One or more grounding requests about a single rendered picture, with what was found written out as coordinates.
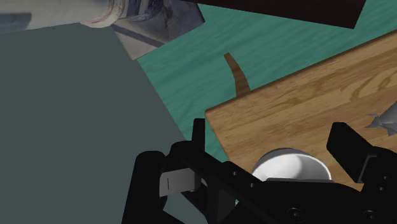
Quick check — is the white bowl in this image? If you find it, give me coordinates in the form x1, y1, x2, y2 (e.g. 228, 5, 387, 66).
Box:
250, 148, 333, 184

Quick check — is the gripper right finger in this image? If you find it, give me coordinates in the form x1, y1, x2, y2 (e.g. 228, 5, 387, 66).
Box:
326, 122, 397, 200

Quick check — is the dark brown furniture piece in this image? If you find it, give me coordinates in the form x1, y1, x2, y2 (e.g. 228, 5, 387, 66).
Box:
181, 0, 367, 30

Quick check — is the wooden table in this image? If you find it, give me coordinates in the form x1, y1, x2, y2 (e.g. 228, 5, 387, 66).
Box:
204, 29, 397, 192

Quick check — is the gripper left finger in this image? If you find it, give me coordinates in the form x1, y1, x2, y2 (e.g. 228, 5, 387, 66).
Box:
121, 118, 268, 224

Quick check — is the grey animal figure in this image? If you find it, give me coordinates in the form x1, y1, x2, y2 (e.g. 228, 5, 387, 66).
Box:
365, 102, 397, 137

